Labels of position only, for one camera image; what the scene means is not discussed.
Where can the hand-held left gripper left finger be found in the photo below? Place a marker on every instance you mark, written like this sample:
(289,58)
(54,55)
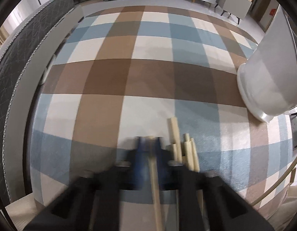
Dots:
(142,163)

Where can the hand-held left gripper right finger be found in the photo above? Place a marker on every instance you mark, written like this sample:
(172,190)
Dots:
(163,168)

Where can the white utensil holder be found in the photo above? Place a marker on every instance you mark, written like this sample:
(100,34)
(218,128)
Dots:
(268,77)

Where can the wooden door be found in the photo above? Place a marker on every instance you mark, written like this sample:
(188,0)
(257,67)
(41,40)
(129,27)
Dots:
(264,12)

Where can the beige woven seat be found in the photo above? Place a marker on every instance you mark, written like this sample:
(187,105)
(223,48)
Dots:
(23,211)

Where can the grey nightstand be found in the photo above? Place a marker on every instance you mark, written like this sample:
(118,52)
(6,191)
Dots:
(235,2)

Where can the grey quilted bed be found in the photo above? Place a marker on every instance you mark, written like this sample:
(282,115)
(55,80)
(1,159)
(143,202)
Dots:
(21,60)

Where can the beige curtain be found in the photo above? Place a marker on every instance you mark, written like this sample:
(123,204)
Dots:
(0,37)

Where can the red wall sign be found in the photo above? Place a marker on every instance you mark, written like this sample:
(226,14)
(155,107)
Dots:
(272,11)

